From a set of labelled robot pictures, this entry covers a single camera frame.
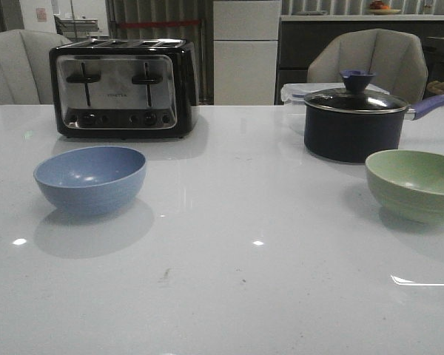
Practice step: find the white refrigerator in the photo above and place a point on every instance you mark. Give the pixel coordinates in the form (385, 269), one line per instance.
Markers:
(245, 50)

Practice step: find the dark blue saucepan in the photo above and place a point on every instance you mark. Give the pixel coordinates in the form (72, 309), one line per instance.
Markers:
(352, 137)

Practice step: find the green bowl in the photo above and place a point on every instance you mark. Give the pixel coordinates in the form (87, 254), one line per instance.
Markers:
(408, 183)

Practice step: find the blue bowl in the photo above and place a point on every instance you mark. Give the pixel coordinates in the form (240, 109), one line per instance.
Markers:
(93, 180)

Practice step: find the grey armchair left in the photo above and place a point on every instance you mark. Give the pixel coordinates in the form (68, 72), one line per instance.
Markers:
(25, 76)

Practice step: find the grey armchair right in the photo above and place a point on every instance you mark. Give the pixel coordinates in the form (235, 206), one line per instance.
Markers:
(395, 57)

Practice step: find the glass pot lid blue knob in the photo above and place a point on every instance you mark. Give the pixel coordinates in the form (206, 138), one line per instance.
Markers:
(354, 96)

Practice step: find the clear plastic food container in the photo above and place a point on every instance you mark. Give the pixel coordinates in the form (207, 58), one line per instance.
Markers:
(293, 93)

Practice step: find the red barrier tape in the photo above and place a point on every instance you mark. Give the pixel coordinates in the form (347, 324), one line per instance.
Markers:
(158, 24)

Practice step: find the black chrome four-slot toaster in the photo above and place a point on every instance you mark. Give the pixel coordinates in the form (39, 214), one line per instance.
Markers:
(125, 88)

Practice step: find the grey armchair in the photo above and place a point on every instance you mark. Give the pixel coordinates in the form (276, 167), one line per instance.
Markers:
(395, 57)
(25, 76)

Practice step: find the fruit plate on counter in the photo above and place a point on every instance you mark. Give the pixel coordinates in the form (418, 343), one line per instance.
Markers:
(381, 8)

